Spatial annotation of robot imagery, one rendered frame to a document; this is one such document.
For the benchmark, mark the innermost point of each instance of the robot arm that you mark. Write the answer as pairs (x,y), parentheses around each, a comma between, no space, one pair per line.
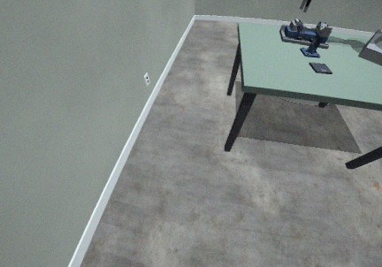
(378,42)

